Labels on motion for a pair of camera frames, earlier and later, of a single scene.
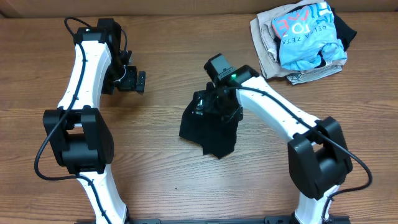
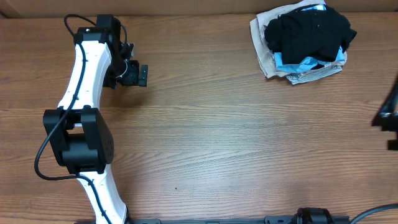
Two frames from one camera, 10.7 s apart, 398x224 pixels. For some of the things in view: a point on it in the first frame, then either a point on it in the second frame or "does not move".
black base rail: x=268 y=219 does not move
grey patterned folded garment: x=309 y=75 does not move
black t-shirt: x=211 y=119 to x=303 y=35
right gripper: x=209 y=104 to x=390 y=109
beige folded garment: x=262 y=34 does not move
